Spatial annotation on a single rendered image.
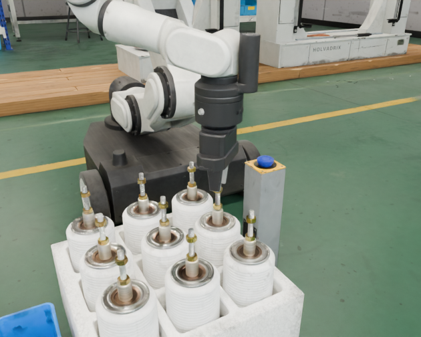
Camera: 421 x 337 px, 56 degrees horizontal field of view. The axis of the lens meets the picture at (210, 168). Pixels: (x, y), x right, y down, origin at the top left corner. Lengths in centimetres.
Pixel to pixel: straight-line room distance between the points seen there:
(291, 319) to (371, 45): 335
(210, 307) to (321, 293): 43
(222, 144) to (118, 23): 27
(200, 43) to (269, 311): 47
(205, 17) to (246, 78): 241
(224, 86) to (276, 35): 265
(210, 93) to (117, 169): 57
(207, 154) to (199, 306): 26
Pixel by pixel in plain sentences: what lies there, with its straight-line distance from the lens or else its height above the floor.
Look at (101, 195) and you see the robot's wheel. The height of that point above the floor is 16.
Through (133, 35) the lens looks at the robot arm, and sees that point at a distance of 73.
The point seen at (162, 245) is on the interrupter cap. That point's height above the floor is 25.
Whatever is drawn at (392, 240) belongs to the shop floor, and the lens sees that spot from 133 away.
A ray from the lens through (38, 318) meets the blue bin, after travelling 92.
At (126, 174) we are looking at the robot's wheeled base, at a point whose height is 20.
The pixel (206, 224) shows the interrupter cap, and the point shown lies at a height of 25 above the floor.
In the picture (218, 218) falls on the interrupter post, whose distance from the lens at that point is 82.
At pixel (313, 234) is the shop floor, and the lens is 128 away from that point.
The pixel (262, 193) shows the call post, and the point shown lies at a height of 26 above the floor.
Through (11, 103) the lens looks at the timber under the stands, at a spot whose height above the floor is 7.
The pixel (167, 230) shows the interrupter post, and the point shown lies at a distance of 77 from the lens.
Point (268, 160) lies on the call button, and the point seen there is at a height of 33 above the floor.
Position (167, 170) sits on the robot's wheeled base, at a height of 19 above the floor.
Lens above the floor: 70
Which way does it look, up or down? 25 degrees down
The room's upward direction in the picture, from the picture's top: straight up
